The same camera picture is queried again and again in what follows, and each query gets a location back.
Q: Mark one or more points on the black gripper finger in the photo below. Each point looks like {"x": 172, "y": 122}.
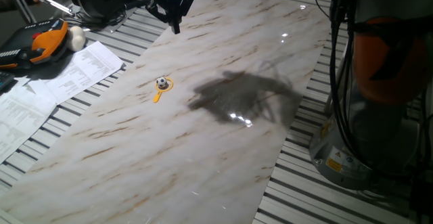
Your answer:
{"x": 158, "y": 12}
{"x": 188, "y": 2}

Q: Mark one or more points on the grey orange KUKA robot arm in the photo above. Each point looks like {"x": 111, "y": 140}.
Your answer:
{"x": 389, "y": 65}

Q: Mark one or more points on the small black white soccer ball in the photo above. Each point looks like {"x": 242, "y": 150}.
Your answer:
{"x": 161, "y": 82}

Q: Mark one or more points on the white bone-shaped toy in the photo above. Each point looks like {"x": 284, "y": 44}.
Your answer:
{"x": 76, "y": 38}

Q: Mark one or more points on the printed white paper sheet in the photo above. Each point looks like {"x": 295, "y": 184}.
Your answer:
{"x": 20, "y": 115}
{"x": 84, "y": 68}

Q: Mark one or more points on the silver metal rod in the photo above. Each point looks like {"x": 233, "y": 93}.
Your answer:
{"x": 54, "y": 3}

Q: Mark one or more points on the orange black teach pendant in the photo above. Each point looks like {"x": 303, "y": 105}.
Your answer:
{"x": 47, "y": 43}

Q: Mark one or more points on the black computer keyboard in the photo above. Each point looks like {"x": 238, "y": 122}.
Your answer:
{"x": 5, "y": 80}

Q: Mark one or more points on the slanted aluminium frame post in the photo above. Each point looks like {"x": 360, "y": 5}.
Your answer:
{"x": 20, "y": 4}

